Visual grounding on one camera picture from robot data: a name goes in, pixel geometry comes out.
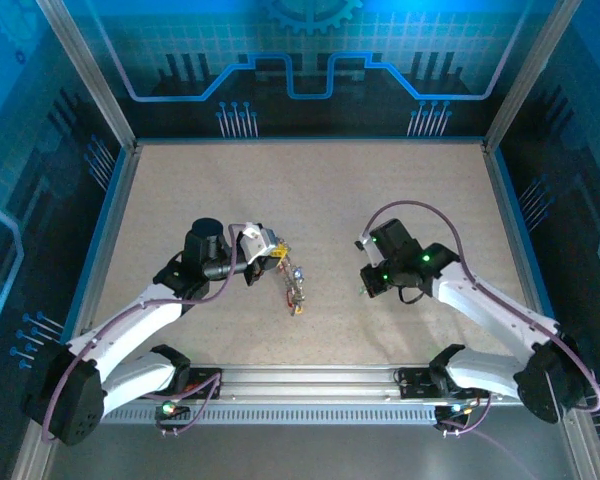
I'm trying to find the metal keyring with keys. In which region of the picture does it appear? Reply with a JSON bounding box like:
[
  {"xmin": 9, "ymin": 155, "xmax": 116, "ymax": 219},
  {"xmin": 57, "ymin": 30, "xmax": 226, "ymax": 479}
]
[{"xmin": 278, "ymin": 243, "xmax": 307, "ymax": 317}]

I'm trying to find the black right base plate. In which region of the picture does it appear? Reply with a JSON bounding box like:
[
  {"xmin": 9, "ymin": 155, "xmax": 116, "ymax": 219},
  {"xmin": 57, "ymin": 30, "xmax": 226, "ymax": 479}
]
[{"xmin": 397, "ymin": 367, "xmax": 481, "ymax": 401}]

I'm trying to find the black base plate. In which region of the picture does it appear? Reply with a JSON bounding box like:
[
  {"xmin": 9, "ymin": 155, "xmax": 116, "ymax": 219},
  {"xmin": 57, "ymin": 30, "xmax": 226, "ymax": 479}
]
[
  {"xmin": 179, "ymin": 367, "xmax": 224, "ymax": 401},
  {"xmin": 397, "ymin": 367, "xmax": 481, "ymax": 401}
]

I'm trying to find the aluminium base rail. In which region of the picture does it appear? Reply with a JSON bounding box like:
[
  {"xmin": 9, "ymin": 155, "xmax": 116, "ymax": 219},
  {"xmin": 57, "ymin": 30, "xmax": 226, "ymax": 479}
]
[{"xmin": 189, "ymin": 364, "xmax": 436, "ymax": 402}]

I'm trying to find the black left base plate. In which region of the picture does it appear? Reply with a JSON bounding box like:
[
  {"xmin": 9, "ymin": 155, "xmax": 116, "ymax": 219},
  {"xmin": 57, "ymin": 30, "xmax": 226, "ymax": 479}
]
[{"xmin": 179, "ymin": 367, "xmax": 224, "ymax": 401}]

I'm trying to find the grey slotted cable duct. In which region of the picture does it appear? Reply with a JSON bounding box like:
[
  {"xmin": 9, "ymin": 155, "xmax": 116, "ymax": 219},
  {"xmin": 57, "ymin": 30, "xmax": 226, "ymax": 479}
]
[{"xmin": 99, "ymin": 403, "xmax": 444, "ymax": 426}]

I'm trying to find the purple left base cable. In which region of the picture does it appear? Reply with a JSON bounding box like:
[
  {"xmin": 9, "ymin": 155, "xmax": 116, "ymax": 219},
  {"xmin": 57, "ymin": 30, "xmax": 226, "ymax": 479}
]
[{"xmin": 144, "ymin": 372, "xmax": 224, "ymax": 436}]

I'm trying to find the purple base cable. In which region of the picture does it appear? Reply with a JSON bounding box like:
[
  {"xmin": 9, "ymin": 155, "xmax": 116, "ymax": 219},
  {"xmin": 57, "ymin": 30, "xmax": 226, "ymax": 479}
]
[
  {"xmin": 144, "ymin": 372, "xmax": 224, "ymax": 436},
  {"xmin": 437, "ymin": 394, "xmax": 534, "ymax": 480}
]

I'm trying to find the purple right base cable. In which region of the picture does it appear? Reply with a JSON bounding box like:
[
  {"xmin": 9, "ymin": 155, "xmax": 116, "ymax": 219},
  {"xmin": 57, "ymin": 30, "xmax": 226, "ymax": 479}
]
[{"xmin": 437, "ymin": 394, "xmax": 534, "ymax": 480}]

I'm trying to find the aluminium frame post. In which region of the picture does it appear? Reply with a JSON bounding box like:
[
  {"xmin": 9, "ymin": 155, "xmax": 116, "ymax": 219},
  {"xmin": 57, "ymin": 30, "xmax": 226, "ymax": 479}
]
[
  {"xmin": 483, "ymin": 0, "xmax": 579, "ymax": 150},
  {"xmin": 35, "ymin": 0, "xmax": 140, "ymax": 150}
]

